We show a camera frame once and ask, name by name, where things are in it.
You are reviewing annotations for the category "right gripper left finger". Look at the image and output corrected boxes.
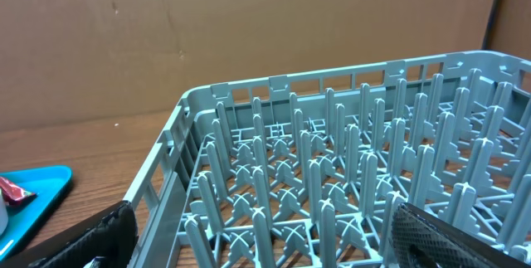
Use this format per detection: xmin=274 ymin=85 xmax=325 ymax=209
xmin=1 ymin=201 xmax=138 ymax=268

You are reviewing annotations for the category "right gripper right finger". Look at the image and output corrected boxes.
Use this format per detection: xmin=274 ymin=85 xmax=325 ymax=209
xmin=391 ymin=202 xmax=530 ymax=268

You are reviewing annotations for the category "grey dishwasher rack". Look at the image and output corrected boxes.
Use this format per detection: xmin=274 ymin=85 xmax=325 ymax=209
xmin=125 ymin=51 xmax=530 ymax=267

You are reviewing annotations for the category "teal serving tray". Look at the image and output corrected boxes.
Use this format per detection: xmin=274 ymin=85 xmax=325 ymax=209
xmin=1 ymin=165 xmax=73 ymax=261

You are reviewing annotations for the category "red snack wrapper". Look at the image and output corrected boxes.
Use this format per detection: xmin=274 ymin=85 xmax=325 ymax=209
xmin=0 ymin=177 xmax=37 ymax=207

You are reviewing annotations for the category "white cup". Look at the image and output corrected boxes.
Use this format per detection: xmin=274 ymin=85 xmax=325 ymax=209
xmin=0 ymin=192 xmax=8 ymax=235

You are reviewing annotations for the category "cardboard backdrop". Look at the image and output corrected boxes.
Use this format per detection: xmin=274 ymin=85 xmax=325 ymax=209
xmin=0 ymin=0 xmax=531 ymax=133

